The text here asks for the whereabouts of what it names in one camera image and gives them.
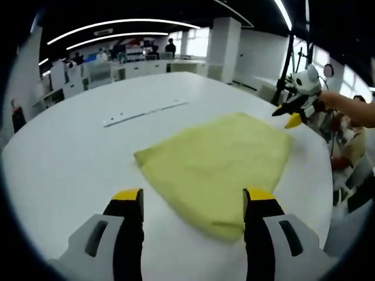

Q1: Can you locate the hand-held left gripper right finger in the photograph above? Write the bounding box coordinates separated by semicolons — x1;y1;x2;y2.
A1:
242;187;338;281

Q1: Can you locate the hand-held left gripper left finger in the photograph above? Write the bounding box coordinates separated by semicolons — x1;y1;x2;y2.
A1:
47;187;145;281

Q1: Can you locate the yellow blue grey garment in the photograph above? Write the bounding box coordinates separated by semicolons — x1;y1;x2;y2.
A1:
134;112;292;242

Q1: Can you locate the person's right hand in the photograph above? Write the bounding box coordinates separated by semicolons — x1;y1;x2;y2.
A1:
320;90;342;114

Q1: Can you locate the black tripod stand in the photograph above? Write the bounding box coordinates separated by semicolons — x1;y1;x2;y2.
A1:
271;29;313;106

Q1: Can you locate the long ceiling light strip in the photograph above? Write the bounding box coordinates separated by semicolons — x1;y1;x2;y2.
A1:
47;19;202;45
66;31;169;50
274;0;292;32

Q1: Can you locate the white square pillar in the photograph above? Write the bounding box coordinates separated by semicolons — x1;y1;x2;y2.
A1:
206;16;241;84
5;20;42;124

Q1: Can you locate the long white desk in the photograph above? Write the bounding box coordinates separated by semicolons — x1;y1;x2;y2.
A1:
166;58;212;77

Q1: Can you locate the white flat strip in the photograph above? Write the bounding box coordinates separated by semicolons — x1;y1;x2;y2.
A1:
102;100;189;128

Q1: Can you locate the small black cabinet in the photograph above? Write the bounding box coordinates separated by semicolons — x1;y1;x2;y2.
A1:
11;107;26;134

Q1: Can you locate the white cabinet row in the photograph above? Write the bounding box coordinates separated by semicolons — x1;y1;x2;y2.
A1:
40;57;168;97

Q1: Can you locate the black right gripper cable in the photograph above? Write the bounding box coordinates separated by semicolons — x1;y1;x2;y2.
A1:
329;116;336;160

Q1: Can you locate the white wire rack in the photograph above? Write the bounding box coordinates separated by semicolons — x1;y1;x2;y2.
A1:
87;60;114;88

